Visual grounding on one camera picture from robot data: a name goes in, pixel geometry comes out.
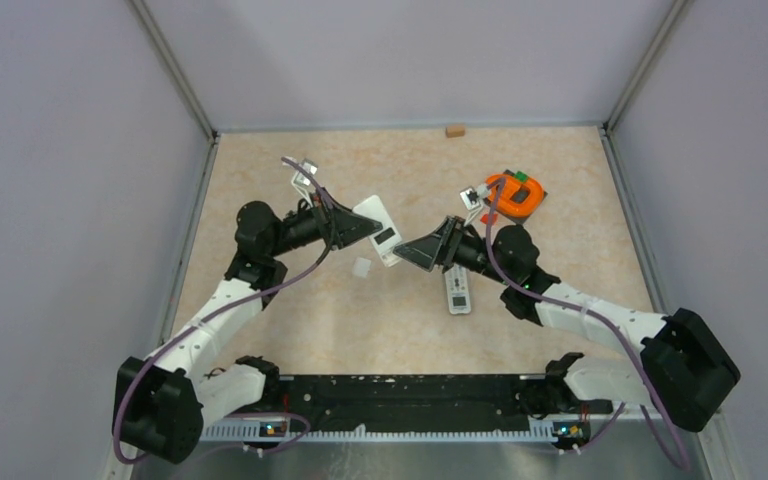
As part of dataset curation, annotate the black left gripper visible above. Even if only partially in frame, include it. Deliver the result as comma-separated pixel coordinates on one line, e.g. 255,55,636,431
268,187,382,257

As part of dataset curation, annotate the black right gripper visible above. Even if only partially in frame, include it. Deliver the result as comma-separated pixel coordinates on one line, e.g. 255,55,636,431
395,216,515,286

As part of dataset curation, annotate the white remote control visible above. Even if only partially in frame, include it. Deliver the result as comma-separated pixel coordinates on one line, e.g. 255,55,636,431
352,195,403,267

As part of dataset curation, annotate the white battery cover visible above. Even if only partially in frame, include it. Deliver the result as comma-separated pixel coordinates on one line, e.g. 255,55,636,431
352,257,372,278

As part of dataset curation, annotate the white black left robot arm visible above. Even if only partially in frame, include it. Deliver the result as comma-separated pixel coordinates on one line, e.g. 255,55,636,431
112,194,393,464

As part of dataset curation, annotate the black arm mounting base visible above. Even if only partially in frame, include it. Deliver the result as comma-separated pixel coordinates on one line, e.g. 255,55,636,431
235,356,614,439

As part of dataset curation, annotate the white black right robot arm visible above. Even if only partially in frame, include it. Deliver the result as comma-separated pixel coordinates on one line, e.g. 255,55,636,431
394,217,741,432

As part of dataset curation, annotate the white remote with display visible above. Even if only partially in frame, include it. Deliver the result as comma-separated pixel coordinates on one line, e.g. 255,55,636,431
443,265,472,315

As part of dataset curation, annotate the red wedge block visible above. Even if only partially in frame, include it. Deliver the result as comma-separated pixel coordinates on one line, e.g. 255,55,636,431
481,214,498,225

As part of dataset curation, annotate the small wooden block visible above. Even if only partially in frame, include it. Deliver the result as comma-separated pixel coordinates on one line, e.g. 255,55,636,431
444,124,466,139

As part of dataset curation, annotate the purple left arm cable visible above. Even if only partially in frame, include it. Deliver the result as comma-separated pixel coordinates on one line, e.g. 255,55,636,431
112,156,339,465

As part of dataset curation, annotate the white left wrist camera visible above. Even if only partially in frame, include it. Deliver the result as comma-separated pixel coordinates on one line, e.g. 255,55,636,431
284,157,318,201

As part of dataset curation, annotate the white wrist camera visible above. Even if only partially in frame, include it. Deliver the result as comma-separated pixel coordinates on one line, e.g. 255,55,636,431
284,157,318,201
459,184,490,226

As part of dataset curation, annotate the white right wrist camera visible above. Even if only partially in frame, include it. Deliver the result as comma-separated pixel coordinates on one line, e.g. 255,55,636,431
459,184,490,226

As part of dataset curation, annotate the orange ring toy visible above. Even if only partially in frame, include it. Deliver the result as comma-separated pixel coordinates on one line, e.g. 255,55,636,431
481,172,547,220

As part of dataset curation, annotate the white cable duct strip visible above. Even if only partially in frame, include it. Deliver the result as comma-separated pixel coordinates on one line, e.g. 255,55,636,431
200,420,559,444

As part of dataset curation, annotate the aluminium frame rail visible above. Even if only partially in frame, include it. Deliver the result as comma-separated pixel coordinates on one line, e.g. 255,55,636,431
601,0,697,134

